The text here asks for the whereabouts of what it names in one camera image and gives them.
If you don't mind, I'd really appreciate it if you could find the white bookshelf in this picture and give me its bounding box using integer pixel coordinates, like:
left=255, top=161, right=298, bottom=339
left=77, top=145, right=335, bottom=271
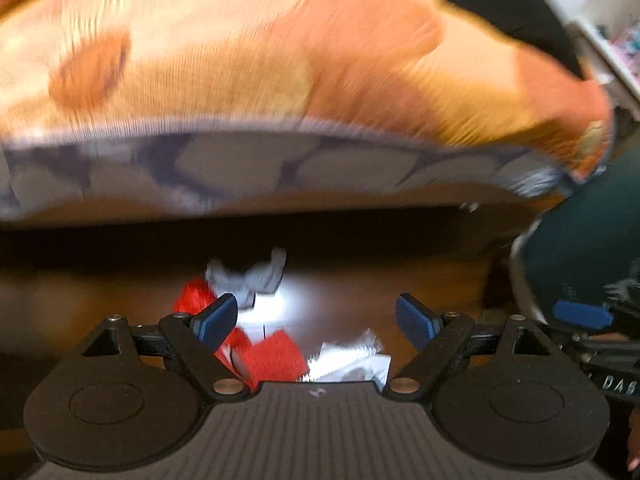
left=565, top=0, right=640, bottom=122

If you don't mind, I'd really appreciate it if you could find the grey sock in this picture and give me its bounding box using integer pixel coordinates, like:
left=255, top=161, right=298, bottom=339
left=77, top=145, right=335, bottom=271
left=205, top=247, right=289, bottom=311

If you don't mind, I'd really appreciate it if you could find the clear plastic wrapper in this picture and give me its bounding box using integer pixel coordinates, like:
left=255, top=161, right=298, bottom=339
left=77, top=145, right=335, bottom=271
left=305, top=327, right=394, bottom=392

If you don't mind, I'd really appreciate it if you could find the orange floral bedspread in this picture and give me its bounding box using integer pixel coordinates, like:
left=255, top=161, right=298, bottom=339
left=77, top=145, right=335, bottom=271
left=0, top=0, right=616, bottom=221

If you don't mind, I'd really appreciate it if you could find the teal waste bin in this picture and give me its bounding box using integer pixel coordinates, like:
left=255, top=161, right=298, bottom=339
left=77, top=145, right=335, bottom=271
left=510, top=152, right=640, bottom=332

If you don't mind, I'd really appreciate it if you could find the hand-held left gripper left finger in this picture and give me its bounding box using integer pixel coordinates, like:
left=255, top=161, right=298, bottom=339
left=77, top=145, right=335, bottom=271
left=80, top=292, right=252, bottom=404

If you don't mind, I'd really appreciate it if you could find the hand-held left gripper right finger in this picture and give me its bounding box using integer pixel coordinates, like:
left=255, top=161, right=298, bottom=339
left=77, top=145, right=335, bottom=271
left=382, top=292, right=557, bottom=404

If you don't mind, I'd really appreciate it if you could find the red foam net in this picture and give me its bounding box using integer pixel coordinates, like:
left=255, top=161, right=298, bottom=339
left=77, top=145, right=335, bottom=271
left=172, top=280, right=222, bottom=317

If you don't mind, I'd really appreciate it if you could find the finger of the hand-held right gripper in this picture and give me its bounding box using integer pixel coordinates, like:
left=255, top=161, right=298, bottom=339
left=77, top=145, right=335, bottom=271
left=552, top=300, right=640, bottom=343

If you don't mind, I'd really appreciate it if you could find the black cloth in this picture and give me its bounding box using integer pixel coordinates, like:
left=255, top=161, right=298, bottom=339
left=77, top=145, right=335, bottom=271
left=430, top=0, right=584, bottom=82

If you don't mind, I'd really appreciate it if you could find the red cloth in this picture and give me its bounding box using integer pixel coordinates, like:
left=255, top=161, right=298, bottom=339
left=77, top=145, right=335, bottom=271
left=215, top=327, right=312, bottom=392

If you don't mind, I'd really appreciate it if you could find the wooden bed frame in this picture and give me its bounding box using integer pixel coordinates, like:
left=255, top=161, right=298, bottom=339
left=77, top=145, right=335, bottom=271
left=0, top=185, right=501, bottom=233

